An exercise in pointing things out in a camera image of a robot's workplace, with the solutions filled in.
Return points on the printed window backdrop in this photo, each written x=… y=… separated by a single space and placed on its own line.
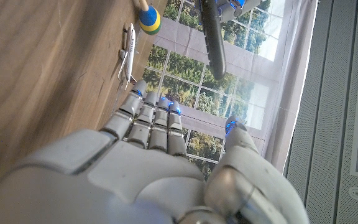
x=197 y=77

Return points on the colourful wooden maraca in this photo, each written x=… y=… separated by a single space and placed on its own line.
x=150 y=20

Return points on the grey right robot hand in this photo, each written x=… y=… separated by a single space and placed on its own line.
x=120 y=186

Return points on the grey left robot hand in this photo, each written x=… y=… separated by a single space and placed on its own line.
x=238 y=7

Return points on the white toy airplane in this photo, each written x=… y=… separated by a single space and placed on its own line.
x=130 y=49

